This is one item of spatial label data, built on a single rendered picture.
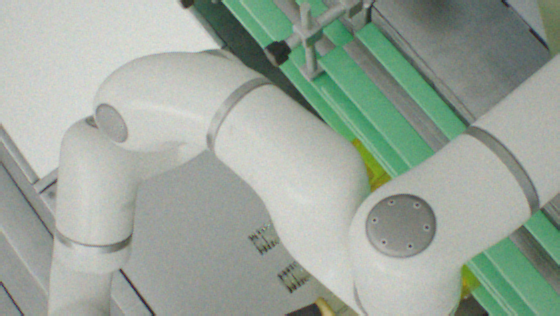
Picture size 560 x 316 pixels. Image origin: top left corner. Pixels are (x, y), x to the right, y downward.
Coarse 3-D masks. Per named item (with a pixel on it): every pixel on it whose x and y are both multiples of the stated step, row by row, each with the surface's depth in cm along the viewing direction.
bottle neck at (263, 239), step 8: (264, 224) 146; (272, 224) 145; (256, 232) 145; (264, 232) 145; (272, 232) 145; (256, 240) 145; (264, 240) 145; (272, 240) 145; (280, 240) 145; (256, 248) 146; (264, 248) 145
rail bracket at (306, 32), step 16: (336, 0) 140; (352, 0) 139; (304, 16) 135; (320, 16) 139; (336, 16) 140; (352, 16) 141; (304, 32) 138; (320, 32) 139; (272, 48) 138; (288, 48) 138; (304, 64) 149
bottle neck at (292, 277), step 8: (296, 264) 144; (280, 272) 144; (288, 272) 143; (296, 272) 143; (304, 272) 143; (280, 280) 145; (288, 280) 143; (296, 280) 143; (304, 280) 144; (288, 288) 143; (296, 288) 144
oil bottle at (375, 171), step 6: (354, 138) 147; (354, 144) 147; (360, 144) 147; (360, 150) 146; (366, 150) 146; (366, 156) 146; (372, 156) 146; (366, 162) 146; (372, 162) 146; (378, 162) 146; (366, 168) 145; (372, 168) 145; (378, 168) 145; (372, 174) 145; (378, 174) 146; (384, 174) 147; (372, 180) 146
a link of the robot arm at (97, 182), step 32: (96, 128) 122; (64, 160) 122; (96, 160) 121; (128, 160) 122; (160, 160) 126; (64, 192) 124; (96, 192) 122; (128, 192) 124; (64, 224) 125; (96, 224) 124; (128, 224) 126
